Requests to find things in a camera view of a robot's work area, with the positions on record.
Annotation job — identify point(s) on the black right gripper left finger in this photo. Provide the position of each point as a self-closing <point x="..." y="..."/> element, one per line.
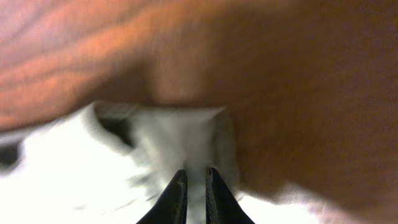
<point x="171" y="207"/>

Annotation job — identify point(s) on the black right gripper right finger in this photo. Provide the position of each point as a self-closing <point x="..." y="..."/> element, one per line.
<point x="221" y="205"/>

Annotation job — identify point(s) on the grey-green cotton shorts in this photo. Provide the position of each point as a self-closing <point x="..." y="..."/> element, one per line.
<point x="110" y="162"/>

